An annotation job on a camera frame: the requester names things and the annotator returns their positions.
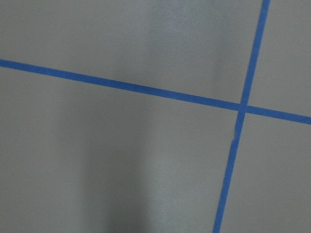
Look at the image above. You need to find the blue tape line long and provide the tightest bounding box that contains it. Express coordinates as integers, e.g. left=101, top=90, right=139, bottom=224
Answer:
left=0, top=59, right=311, bottom=125

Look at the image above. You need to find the blue tape line crossing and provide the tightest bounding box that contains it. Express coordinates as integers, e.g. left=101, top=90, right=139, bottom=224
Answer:
left=212, top=0, right=270, bottom=233

